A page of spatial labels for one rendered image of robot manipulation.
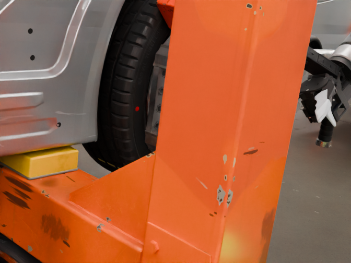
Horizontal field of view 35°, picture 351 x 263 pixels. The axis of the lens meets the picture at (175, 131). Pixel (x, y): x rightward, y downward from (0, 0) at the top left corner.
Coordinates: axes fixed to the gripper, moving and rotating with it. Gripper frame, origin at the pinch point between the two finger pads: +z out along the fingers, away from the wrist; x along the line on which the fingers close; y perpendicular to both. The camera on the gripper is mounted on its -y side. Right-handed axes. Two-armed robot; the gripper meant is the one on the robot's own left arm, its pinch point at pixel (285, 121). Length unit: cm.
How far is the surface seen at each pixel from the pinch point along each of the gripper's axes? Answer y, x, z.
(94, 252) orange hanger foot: 0.0, 20.8, 39.3
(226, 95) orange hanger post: -18.9, -13.8, 18.9
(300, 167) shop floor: 149, 188, -151
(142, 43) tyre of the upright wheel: -21.3, 37.1, -5.4
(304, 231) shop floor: 123, 117, -75
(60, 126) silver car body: -18.4, 39.3, 22.8
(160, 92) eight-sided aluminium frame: -8.7, 38.3, -2.8
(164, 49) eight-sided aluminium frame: -17.4, 34.1, -7.7
